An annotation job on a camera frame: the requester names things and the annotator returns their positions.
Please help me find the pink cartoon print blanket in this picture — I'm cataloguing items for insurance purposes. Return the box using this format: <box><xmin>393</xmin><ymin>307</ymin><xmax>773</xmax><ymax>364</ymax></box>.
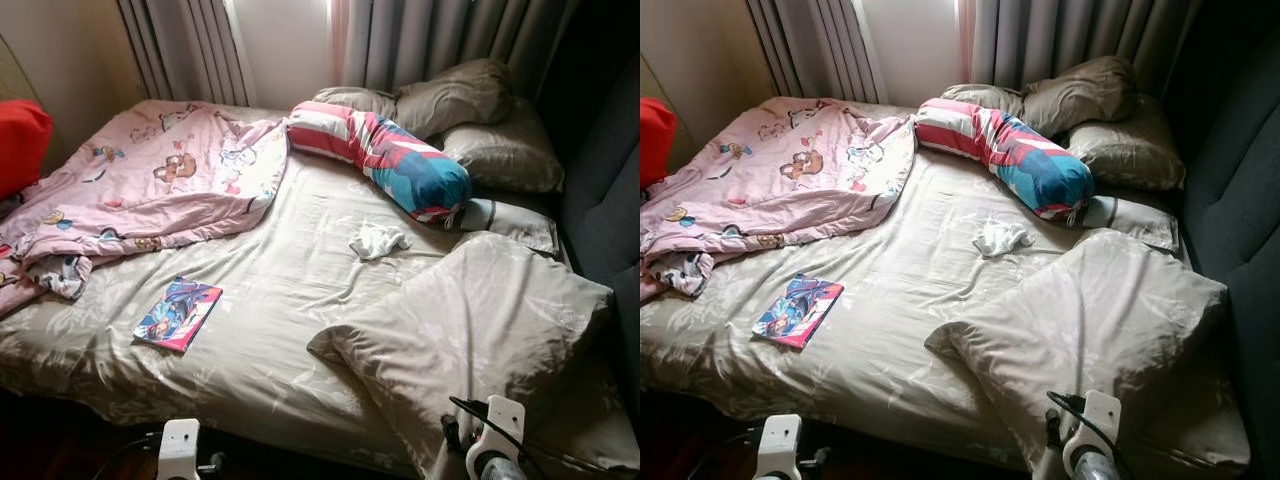
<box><xmin>640</xmin><ymin>97</ymin><xmax>917</xmax><ymax>304</ymax></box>
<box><xmin>0</xmin><ymin>100</ymin><xmax>291</xmax><ymax>321</ymax></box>

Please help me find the large beige floral pillow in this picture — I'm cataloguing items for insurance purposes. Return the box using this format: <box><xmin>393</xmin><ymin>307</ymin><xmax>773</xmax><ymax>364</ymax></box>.
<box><xmin>307</xmin><ymin>232</ymin><xmax>614</xmax><ymax>477</ymax></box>
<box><xmin>925</xmin><ymin>230</ymin><xmax>1230</xmax><ymax>473</ymax></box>

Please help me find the colourful comic book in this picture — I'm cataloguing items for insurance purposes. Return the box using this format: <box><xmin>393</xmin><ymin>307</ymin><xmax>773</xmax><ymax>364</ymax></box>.
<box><xmin>133</xmin><ymin>277</ymin><xmax>224</xmax><ymax>354</ymax></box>
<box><xmin>752</xmin><ymin>273</ymin><xmax>845</xmax><ymax>351</ymax></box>

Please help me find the beige floral bed sheet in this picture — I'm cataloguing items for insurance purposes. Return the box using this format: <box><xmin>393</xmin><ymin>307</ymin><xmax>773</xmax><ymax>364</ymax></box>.
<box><xmin>0</xmin><ymin>100</ymin><xmax>641</xmax><ymax>477</ymax></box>
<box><xmin>640</xmin><ymin>97</ymin><xmax>1251</xmax><ymax>475</ymax></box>

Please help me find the white crumpled cloth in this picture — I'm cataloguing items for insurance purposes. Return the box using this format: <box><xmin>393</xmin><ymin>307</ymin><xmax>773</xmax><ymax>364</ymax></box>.
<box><xmin>348</xmin><ymin>222</ymin><xmax>412</xmax><ymax>262</ymax></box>
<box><xmin>972</xmin><ymin>220</ymin><xmax>1037</xmax><ymax>259</ymax></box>

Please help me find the flat pale floral pillow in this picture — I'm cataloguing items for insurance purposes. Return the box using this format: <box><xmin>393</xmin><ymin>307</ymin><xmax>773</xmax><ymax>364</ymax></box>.
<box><xmin>1083</xmin><ymin>195</ymin><xmax>1182</xmax><ymax>252</ymax></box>
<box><xmin>458</xmin><ymin>198</ymin><xmax>560</xmax><ymax>257</ymax></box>

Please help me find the red blue striped bolster pillow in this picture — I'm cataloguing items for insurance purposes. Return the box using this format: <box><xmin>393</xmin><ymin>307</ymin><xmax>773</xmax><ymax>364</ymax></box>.
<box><xmin>286</xmin><ymin>100</ymin><xmax>474</xmax><ymax>224</ymax></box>
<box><xmin>914</xmin><ymin>97</ymin><xmax>1097</xmax><ymax>224</ymax></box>

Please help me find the dark grey upholstered headboard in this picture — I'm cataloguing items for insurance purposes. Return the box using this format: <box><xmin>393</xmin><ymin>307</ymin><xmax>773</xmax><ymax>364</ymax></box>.
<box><xmin>1165</xmin><ymin>0</ymin><xmax>1280</xmax><ymax>421</ymax></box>
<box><xmin>540</xmin><ymin>0</ymin><xmax>641</xmax><ymax>401</ymax></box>

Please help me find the red fabric sofa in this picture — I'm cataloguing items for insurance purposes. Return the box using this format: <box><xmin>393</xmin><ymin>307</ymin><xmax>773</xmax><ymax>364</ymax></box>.
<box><xmin>0</xmin><ymin>98</ymin><xmax>54</xmax><ymax>201</ymax></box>
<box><xmin>640</xmin><ymin>96</ymin><xmax>679</xmax><ymax>191</ymax></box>

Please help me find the pink sheer curtain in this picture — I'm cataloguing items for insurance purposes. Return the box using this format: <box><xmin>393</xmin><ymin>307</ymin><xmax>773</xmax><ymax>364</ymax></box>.
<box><xmin>328</xmin><ymin>0</ymin><xmax>352</xmax><ymax>90</ymax></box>
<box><xmin>955</xmin><ymin>0</ymin><xmax>977</xmax><ymax>87</ymax></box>

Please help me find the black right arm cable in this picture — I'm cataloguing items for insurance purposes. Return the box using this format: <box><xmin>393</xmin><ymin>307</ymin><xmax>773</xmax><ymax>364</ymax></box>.
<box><xmin>1046</xmin><ymin>391</ymin><xmax>1136</xmax><ymax>480</ymax></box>
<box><xmin>448</xmin><ymin>396</ymin><xmax>547</xmax><ymax>480</ymax></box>

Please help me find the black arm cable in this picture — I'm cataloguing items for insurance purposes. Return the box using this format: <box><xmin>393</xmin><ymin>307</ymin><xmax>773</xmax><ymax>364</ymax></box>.
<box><xmin>1046</xmin><ymin>391</ymin><xmax>1136</xmax><ymax>480</ymax></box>
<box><xmin>690</xmin><ymin>428</ymin><xmax>758</xmax><ymax>475</ymax></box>
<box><xmin>98</xmin><ymin>430</ymin><xmax>161</xmax><ymax>473</ymax></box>
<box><xmin>448</xmin><ymin>396</ymin><xmax>547</xmax><ymax>480</ymax></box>

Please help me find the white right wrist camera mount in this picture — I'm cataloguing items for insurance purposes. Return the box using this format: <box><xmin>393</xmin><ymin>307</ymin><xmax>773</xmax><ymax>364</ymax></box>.
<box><xmin>1060</xmin><ymin>390</ymin><xmax>1124</xmax><ymax>477</ymax></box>
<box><xmin>465</xmin><ymin>395</ymin><xmax>527</xmax><ymax>479</ymax></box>

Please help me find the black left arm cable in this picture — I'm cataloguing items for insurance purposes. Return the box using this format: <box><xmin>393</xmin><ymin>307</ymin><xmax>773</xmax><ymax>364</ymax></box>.
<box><xmin>98</xmin><ymin>430</ymin><xmax>161</xmax><ymax>473</ymax></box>
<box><xmin>690</xmin><ymin>428</ymin><xmax>758</xmax><ymax>475</ymax></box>

